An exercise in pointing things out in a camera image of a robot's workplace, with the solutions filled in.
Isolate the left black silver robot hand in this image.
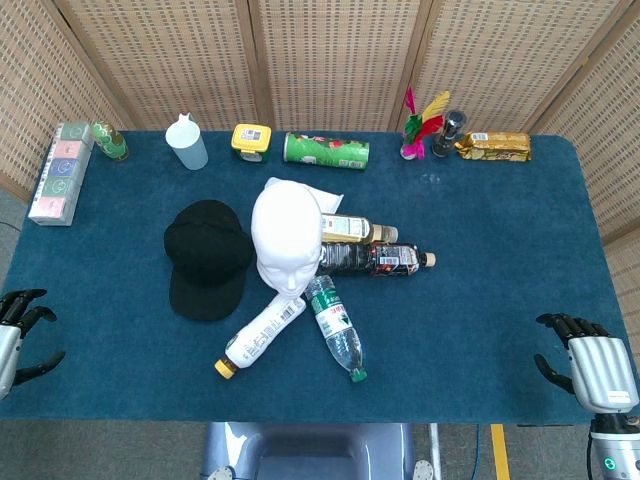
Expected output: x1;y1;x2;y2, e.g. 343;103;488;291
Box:
0;288;67;401

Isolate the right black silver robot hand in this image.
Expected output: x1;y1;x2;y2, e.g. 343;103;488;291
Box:
533;312;640;415

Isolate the black baseball cap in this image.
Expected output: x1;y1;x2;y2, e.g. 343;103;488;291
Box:
163;199;257;323

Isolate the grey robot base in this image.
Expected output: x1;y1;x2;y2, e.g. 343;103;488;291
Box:
201;421;442;480

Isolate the white mannequin head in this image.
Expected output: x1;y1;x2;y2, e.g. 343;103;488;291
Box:
250;176;347;302

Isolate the yellow floor tape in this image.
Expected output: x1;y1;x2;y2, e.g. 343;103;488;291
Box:
490;424;512;480

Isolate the blue table cloth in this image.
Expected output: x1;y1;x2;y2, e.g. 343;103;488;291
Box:
0;130;621;427

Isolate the gold biscuit pack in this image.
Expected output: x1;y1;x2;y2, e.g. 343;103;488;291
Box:
453;130;533;164

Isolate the white bottle yellow cap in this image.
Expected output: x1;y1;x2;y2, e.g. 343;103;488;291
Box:
214;294;308;383

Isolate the dark drink bottle beige cap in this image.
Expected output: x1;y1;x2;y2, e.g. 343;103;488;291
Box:
318;241;437;279

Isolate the pale blue plastic cup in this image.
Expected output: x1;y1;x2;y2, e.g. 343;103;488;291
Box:
164;112;210;172

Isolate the clear water bottle green cap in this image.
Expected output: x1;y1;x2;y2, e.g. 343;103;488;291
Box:
304;274;369;384

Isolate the tea bottle white green label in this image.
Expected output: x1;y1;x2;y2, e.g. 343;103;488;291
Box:
319;212;400;247

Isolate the colourful feather shuttlecock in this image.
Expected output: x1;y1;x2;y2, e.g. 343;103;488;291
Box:
399;85;452;162

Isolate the yellow lidded jar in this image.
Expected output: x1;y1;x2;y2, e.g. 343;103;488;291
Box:
230;123;273;165

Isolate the green chips can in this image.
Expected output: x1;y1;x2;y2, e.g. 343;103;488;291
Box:
282;131;371;173

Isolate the woven folding screen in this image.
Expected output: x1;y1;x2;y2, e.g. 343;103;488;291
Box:
0;0;640;351

